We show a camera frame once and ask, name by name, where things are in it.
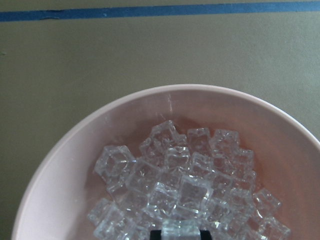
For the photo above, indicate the pile of ice cubes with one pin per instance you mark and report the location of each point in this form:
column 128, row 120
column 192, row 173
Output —
column 199, row 175

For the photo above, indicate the pink bowl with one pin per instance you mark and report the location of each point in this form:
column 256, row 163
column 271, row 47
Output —
column 65, row 187

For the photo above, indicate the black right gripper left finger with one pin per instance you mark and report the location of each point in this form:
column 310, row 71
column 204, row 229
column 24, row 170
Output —
column 155, row 235

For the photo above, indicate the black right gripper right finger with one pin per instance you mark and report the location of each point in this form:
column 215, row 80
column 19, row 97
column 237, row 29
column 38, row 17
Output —
column 205, row 235

